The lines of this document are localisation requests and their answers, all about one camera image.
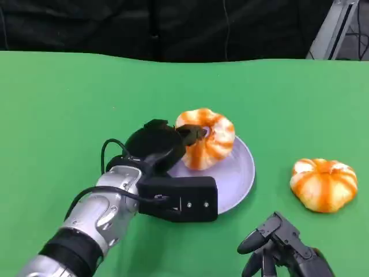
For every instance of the lilac plate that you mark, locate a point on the lilac plate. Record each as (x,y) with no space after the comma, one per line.
(233,181)

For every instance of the green table cloth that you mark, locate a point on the green table cloth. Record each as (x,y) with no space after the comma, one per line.
(184,92)

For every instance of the orange white toy bread roll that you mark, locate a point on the orange white toy bread roll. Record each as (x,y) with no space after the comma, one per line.
(323,184)
(210,144)

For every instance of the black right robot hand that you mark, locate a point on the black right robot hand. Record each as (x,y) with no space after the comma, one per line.
(282,248)

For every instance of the black backdrop curtain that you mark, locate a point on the black backdrop curtain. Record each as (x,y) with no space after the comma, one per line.
(155,29)

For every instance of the grey metal equipment frame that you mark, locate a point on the grey metal equipment frame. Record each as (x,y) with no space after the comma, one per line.
(340,29)

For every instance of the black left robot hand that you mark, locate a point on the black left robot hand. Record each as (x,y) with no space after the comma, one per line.
(157,144)

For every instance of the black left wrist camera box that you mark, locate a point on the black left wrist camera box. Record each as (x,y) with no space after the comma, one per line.
(178,199)

